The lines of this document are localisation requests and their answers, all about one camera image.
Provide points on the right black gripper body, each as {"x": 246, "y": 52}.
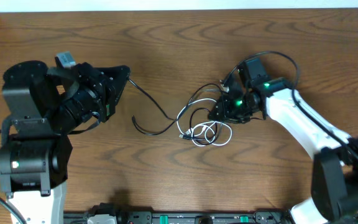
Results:
{"x": 238, "y": 109}

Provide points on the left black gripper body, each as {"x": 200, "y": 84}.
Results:
{"x": 108, "y": 97}

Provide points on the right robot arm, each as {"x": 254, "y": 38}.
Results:
{"x": 334, "y": 185}

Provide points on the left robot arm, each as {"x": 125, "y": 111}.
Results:
{"x": 47, "y": 105}

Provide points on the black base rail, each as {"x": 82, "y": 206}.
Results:
{"x": 111, "y": 213}

